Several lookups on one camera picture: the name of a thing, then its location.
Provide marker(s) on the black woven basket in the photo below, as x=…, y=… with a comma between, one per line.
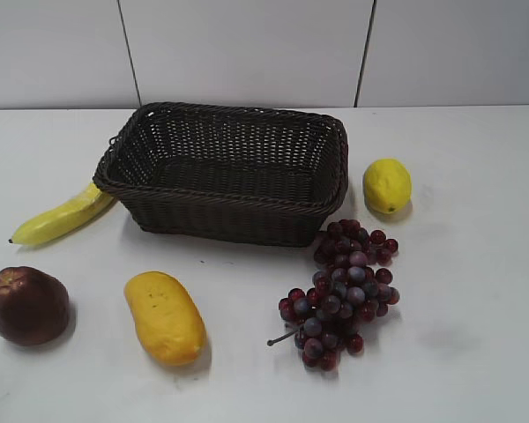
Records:
x=251, y=175

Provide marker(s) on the dark red apple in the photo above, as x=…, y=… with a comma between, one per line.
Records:
x=34, y=306

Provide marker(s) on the red grape bunch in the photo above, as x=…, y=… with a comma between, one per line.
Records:
x=352, y=286

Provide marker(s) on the yellow lemon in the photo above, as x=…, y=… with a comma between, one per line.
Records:
x=387, y=186

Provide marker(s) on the yellow mango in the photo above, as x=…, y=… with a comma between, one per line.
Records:
x=167, y=321

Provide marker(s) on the yellow banana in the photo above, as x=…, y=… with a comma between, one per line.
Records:
x=64, y=219

